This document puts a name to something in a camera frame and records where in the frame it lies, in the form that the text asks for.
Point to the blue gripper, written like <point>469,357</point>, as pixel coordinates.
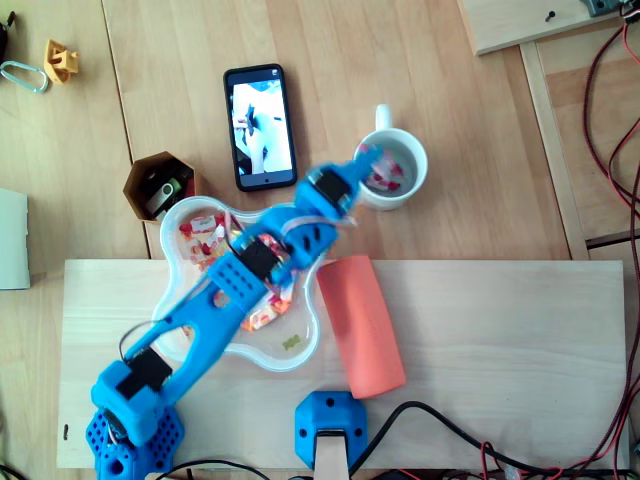
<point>334,186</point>

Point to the pink white candy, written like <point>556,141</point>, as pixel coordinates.
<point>389,162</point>

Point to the Haribo Dragolo candy tub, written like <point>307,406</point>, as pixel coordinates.
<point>270,352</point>

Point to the blue 3D-printed robot arm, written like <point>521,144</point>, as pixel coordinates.
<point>235,280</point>

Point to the red wrapped candy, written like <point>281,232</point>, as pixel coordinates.
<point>392,185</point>

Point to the white ceramic mug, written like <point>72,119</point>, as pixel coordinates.
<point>417,170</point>

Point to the black smartphone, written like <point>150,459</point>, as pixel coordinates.
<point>260,130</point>

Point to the salmon orange cylinder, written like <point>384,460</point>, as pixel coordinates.
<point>360,325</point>

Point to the red white candy packet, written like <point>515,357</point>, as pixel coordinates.
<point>202,222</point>
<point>200,250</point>

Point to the orange candy packet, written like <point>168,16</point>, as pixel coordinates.
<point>262,315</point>

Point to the green gummy candy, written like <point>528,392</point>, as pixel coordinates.
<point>291,342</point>

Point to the small wooden mounting board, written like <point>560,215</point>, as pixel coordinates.
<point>515,25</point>

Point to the black silver USB stick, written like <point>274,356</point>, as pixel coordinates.
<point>162,195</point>

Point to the brown hexagonal container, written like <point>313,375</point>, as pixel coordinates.
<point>150,167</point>

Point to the light wooden base board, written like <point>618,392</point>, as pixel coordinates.
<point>500,350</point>

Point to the yellow 3D-printed part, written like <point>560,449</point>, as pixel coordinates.
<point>60,62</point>

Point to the silver carabiner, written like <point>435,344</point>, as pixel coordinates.
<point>45,80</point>

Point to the blue post base bracket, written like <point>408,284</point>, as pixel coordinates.
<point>310,425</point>

